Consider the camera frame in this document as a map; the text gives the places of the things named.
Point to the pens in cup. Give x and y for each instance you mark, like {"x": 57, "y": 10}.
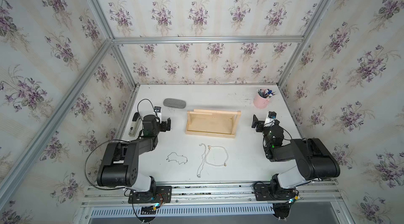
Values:
{"x": 266, "y": 93}

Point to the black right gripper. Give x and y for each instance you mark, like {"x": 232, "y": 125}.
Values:
{"x": 260, "y": 124}

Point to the white black stapler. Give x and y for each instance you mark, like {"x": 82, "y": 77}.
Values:
{"x": 135, "y": 124}

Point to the grey fabric glasses case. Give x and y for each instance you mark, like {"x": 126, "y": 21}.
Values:
{"x": 174, "y": 103}

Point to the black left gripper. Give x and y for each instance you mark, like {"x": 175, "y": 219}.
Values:
{"x": 164, "y": 124}

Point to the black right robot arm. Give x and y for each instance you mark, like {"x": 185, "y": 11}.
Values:
{"x": 313, "y": 159}

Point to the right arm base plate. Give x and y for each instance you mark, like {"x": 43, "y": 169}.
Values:
{"x": 273, "y": 192}

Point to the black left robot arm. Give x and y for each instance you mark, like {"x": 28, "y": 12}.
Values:
{"x": 120, "y": 164}

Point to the white vented cable duct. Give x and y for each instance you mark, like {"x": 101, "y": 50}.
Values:
{"x": 185, "y": 211}

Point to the aluminium mounting rail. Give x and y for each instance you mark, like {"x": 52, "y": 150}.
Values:
{"x": 210, "y": 193}

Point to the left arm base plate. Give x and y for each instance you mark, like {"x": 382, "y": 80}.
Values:
{"x": 158, "y": 194}

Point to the wooden jewelry display stand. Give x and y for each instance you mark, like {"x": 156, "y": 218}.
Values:
{"x": 213, "y": 123}

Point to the pink pen cup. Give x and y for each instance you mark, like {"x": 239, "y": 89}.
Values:
{"x": 260, "y": 102}

